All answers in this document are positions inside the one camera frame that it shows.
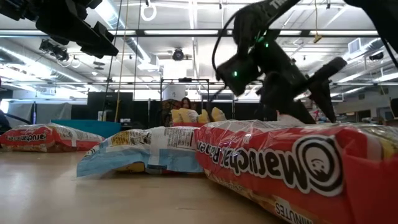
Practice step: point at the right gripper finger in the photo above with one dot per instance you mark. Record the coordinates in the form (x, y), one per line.
(321, 98)
(289, 109)

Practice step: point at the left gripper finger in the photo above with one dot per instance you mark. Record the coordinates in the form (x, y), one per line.
(99, 48)
(103, 31)

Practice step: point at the red Maruchan noodle pack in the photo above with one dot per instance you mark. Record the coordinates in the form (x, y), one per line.
(46, 138)
(295, 174)

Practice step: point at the blue plastic bin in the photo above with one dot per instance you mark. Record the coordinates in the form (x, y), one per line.
(93, 127)

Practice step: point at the blue Maruchan noodle pack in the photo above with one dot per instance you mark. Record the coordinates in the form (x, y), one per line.
(140, 155)

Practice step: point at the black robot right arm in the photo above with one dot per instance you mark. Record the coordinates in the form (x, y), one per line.
(255, 21)

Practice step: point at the ceiling light panel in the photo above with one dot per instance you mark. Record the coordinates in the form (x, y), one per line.
(180, 32)
(124, 32)
(346, 32)

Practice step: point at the black ceiling-mounted device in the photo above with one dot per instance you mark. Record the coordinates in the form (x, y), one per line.
(54, 49)

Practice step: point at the black partition curtain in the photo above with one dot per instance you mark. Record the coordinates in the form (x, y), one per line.
(245, 112)

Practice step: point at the yellow hanging hook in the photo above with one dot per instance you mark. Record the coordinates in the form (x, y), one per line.
(317, 39)

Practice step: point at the white ceiling vent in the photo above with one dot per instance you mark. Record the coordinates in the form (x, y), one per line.
(354, 46)

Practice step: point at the black ceiling speaker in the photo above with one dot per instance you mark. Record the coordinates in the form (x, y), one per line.
(376, 56)

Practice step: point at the grey partition cloth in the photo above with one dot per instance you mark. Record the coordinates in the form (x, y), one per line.
(46, 112)

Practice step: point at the white cylinder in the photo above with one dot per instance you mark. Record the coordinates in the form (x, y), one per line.
(174, 92)

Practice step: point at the patterned red tapestry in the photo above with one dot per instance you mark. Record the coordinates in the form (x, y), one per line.
(169, 104)

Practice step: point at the person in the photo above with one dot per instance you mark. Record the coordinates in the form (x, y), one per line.
(186, 102)

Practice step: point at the red plastic bin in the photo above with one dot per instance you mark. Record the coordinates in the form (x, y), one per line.
(186, 124)

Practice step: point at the black ceiling camera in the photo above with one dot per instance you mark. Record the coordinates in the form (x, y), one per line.
(178, 54)

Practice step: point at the black stand frame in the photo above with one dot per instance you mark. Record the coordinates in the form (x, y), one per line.
(185, 80)

